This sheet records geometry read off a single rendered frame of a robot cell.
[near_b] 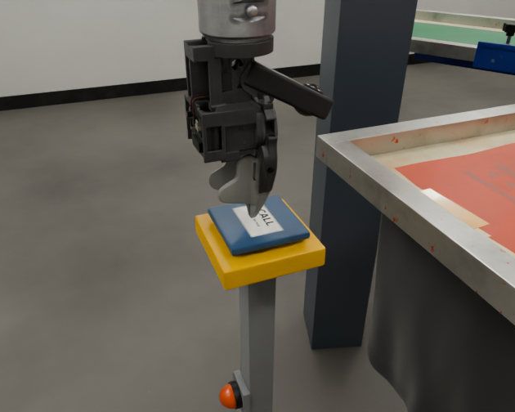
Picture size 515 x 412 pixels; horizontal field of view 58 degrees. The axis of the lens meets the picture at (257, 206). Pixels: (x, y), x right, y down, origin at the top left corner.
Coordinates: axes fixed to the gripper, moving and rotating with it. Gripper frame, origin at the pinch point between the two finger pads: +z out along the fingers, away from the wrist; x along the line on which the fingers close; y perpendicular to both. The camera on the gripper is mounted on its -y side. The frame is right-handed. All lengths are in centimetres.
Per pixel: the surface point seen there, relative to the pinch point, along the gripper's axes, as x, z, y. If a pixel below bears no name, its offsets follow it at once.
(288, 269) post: 6.4, 5.4, -1.4
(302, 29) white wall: -368, 54, -190
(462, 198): 3.3, 3.4, -29.6
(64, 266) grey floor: -136, 99, 38
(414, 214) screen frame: 8.0, 0.5, -17.1
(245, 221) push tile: 0.1, 1.9, 1.6
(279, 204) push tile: -2.3, 2.0, -3.9
